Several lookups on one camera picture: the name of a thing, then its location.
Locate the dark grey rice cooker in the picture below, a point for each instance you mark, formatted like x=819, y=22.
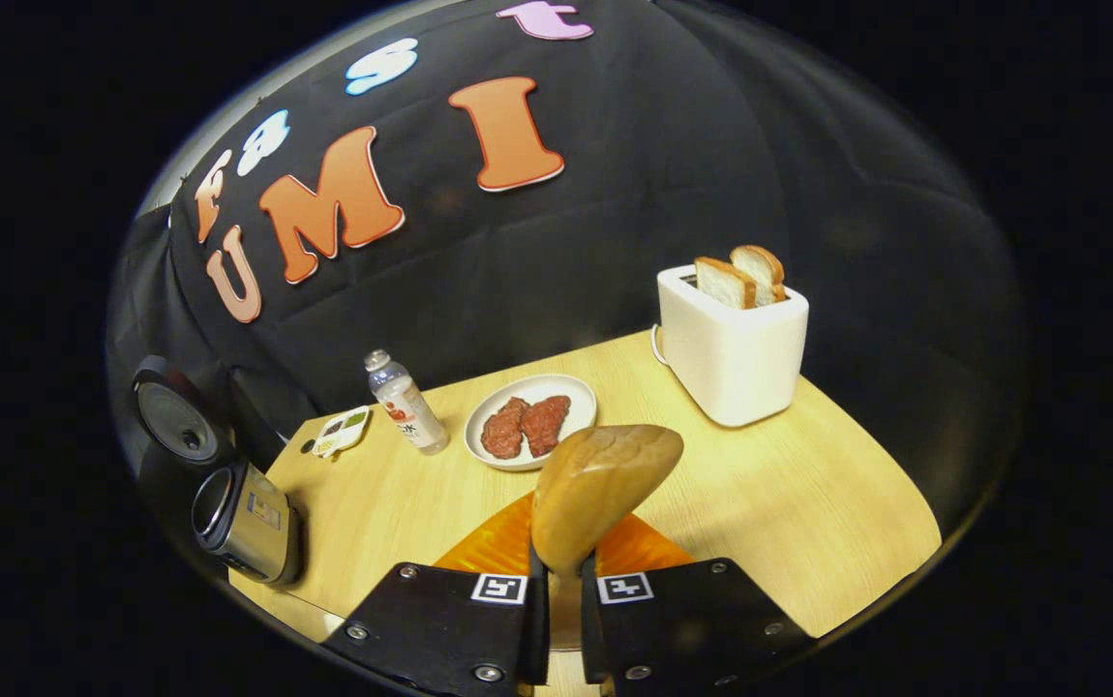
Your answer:
x=256, y=528

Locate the white divided bean dish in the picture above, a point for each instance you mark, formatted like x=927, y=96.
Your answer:
x=344, y=436

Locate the black backdrop cloth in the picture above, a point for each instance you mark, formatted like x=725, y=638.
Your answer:
x=711, y=194

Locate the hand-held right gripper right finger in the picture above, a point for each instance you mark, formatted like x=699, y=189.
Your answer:
x=692, y=620

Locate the red meat slice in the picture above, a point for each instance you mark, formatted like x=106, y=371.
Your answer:
x=545, y=423
x=503, y=431

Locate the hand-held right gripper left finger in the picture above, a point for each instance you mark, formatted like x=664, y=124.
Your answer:
x=440, y=620

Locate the small clear seasoning bottle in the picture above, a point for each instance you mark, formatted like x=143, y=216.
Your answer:
x=411, y=411

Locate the white round plate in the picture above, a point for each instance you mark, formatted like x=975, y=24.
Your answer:
x=576, y=392

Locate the toast bread slice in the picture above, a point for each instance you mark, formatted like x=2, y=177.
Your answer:
x=762, y=271
x=726, y=284

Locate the wooden spoon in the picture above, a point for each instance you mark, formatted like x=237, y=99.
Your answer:
x=595, y=484

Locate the white toaster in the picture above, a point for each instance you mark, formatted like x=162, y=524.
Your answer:
x=731, y=368

